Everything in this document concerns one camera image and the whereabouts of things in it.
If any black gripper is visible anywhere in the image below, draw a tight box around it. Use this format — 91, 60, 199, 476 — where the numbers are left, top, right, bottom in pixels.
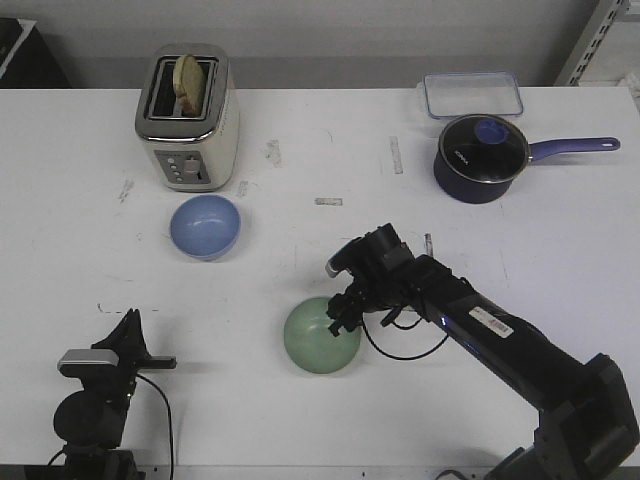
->
81, 308, 177, 400
327, 259, 413, 335

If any green bowl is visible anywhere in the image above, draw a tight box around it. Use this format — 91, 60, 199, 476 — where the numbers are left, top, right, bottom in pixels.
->
283, 297, 362, 374

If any blue bowl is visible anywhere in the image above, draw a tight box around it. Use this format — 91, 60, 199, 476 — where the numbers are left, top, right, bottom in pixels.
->
169, 195, 241, 261

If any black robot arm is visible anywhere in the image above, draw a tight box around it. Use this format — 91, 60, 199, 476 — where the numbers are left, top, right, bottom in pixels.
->
326, 224, 639, 479
46, 308, 177, 479

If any dark blue saucepan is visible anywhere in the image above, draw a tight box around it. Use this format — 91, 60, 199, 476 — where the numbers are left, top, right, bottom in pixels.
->
433, 114, 621, 204

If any glass pot lid blue knob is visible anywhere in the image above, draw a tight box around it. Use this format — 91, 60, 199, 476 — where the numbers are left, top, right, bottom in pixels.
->
439, 114, 530, 184

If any cream and chrome toaster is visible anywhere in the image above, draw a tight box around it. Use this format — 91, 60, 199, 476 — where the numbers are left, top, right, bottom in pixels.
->
135, 43, 240, 192

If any clear plastic food container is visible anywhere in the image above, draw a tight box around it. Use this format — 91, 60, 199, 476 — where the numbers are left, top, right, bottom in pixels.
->
422, 71, 524, 120

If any toast slice in toaster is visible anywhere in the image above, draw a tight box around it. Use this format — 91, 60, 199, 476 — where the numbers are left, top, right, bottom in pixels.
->
172, 54, 206, 117

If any white metal shelf upright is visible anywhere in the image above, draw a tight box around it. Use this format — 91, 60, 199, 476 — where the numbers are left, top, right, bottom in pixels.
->
553, 1, 639, 88

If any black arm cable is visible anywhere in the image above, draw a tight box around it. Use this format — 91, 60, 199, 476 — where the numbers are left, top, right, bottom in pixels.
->
134, 372, 175, 480
360, 304, 451, 361

